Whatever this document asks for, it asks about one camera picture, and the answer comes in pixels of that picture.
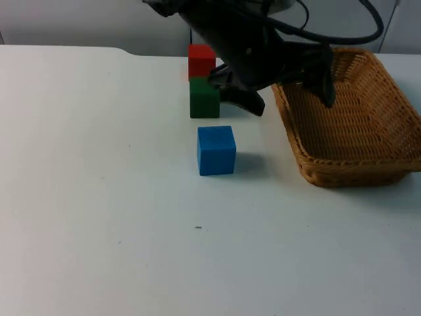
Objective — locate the red cube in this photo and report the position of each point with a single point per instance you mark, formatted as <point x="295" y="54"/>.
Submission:
<point x="200" y="61"/>

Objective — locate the blue cube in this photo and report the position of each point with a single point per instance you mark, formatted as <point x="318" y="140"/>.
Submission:
<point x="216" y="153"/>

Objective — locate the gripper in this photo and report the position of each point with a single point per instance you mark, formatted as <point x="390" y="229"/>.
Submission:
<point x="260" y="62"/>

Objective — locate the green cube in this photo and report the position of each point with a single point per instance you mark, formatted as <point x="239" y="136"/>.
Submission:
<point x="204" y="100"/>

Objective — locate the brown wicker basket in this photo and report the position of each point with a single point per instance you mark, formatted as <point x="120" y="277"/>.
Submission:
<point x="355" y="131"/>

